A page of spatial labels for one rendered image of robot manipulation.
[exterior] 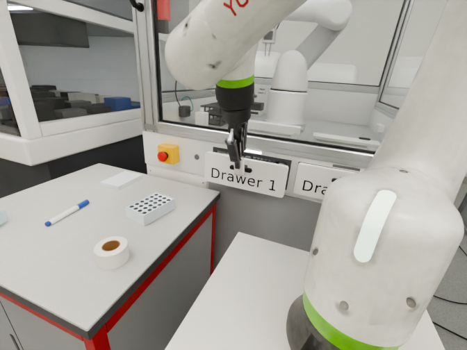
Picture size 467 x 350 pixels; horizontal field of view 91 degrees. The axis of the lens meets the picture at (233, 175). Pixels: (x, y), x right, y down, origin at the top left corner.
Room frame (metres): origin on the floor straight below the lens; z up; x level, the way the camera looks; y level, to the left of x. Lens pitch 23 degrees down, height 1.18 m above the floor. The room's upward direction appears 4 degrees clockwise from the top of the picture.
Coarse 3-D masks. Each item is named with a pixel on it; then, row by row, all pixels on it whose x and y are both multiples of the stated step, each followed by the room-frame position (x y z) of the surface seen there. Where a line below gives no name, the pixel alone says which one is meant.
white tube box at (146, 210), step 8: (144, 200) 0.64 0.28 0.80; (152, 200) 0.64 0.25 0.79; (160, 200) 0.65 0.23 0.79; (168, 200) 0.66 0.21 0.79; (128, 208) 0.58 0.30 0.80; (136, 208) 0.59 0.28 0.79; (144, 208) 0.60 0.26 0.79; (152, 208) 0.59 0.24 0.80; (160, 208) 0.60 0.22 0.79; (168, 208) 0.63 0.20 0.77; (128, 216) 0.58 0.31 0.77; (136, 216) 0.56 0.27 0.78; (144, 216) 0.55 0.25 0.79; (152, 216) 0.58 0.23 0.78; (160, 216) 0.60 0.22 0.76; (144, 224) 0.55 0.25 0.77
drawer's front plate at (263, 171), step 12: (216, 156) 0.75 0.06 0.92; (228, 156) 0.74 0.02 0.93; (204, 168) 0.77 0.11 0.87; (216, 168) 0.75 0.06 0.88; (228, 168) 0.74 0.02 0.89; (252, 168) 0.71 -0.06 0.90; (264, 168) 0.70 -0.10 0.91; (276, 168) 0.69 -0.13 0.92; (216, 180) 0.75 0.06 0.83; (240, 180) 0.72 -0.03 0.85; (252, 180) 0.71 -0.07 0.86; (264, 180) 0.70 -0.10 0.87; (276, 180) 0.68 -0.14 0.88; (264, 192) 0.70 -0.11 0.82; (276, 192) 0.68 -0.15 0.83
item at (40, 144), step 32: (0, 0) 0.86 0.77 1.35; (32, 0) 0.95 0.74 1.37; (64, 0) 1.06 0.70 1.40; (96, 0) 1.20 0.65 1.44; (128, 0) 1.38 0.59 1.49; (0, 32) 0.83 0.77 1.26; (0, 64) 0.84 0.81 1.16; (32, 128) 0.85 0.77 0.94; (64, 128) 0.96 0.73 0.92; (96, 128) 1.10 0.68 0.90; (128, 128) 1.30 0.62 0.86; (0, 160) 0.99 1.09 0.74; (32, 160) 0.82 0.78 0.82; (64, 160) 0.95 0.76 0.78; (96, 160) 1.10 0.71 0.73; (128, 160) 1.29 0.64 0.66; (0, 192) 1.02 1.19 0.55
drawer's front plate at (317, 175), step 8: (304, 168) 0.71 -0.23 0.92; (312, 168) 0.70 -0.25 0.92; (320, 168) 0.69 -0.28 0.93; (328, 168) 0.69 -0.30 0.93; (296, 176) 0.72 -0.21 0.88; (304, 176) 0.71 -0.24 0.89; (312, 176) 0.70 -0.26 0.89; (320, 176) 0.69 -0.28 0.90; (328, 176) 0.69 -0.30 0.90; (336, 176) 0.68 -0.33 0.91; (296, 184) 0.72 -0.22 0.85; (320, 184) 0.69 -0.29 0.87; (328, 184) 0.68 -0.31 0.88; (296, 192) 0.71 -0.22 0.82; (304, 192) 0.71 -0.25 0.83; (312, 192) 0.70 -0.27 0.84; (320, 192) 0.69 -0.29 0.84
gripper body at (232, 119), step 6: (222, 108) 0.60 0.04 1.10; (246, 108) 0.58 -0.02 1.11; (222, 114) 0.60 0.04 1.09; (228, 114) 0.58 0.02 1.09; (234, 114) 0.57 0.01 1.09; (240, 114) 0.58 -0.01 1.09; (246, 114) 0.58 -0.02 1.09; (228, 120) 0.59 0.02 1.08; (234, 120) 0.58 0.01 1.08; (240, 120) 0.58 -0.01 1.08; (246, 120) 0.59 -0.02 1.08; (234, 126) 0.58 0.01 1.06; (240, 126) 0.62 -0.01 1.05; (234, 132) 0.58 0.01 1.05
